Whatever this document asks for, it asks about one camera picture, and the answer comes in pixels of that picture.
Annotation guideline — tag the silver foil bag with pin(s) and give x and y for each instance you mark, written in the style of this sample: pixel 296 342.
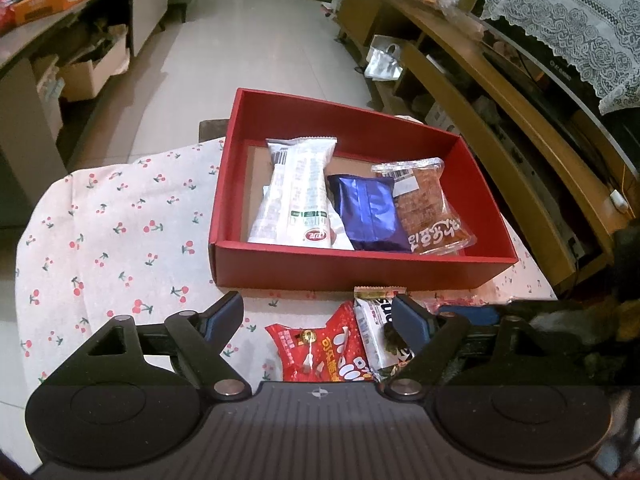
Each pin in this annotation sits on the silver foil bag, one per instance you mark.
pixel 382 60

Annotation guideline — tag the cherry print tablecloth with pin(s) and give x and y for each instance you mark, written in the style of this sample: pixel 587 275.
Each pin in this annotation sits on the cherry print tablecloth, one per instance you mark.
pixel 125 240

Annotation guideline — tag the white green seaweed packet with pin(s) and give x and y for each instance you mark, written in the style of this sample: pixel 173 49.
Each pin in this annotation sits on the white green seaweed packet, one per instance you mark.
pixel 380 340

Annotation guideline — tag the red cardboard box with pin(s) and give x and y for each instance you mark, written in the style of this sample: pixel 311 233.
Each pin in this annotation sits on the red cardboard box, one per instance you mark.
pixel 350 272

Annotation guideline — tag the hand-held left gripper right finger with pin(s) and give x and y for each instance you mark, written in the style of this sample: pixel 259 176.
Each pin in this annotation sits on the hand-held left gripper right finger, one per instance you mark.
pixel 412 322

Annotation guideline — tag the clear orange dried meat packet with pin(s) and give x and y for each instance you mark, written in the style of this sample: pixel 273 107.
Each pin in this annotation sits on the clear orange dried meat packet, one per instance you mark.
pixel 425 205

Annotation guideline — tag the small red wrapped candies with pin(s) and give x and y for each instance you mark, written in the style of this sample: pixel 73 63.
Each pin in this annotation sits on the small red wrapped candies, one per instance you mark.
pixel 450 301

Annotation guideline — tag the wooden television cabinet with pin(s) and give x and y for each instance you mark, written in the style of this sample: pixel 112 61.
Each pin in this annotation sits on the wooden television cabinet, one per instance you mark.
pixel 500 90

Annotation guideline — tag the blue foil snack packet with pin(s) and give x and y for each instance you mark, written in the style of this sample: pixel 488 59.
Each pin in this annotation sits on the blue foil snack packet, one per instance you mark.
pixel 367 210

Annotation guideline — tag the long white snack packet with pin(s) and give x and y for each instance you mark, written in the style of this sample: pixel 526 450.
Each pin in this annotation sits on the long white snack packet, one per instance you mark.
pixel 300 195

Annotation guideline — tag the red snack packet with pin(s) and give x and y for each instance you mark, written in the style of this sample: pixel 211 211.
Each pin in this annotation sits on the red snack packet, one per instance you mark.
pixel 325 350

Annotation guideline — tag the white lace cloth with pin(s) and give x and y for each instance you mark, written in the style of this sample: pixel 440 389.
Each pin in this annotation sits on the white lace cloth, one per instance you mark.
pixel 565 20

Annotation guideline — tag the white power adapter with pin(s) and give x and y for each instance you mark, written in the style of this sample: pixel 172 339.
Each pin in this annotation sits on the white power adapter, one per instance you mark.
pixel 620 201

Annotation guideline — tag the flat orange box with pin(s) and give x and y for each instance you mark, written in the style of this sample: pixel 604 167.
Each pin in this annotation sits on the flat orange box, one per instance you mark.
pixel 50 0

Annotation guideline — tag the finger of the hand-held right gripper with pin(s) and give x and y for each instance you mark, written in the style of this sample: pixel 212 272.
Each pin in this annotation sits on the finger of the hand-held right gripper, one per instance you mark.
pixel 470 314

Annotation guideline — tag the white cardboard box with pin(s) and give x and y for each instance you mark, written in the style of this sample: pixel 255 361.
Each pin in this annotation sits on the white cardboard box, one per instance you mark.
pixel 90 75

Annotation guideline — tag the dark side table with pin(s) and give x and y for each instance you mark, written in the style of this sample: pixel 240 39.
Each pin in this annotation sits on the dark side table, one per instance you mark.
pixel 10 52

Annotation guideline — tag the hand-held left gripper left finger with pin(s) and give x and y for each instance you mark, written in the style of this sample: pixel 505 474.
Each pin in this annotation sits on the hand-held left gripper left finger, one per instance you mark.
pixel 222 317

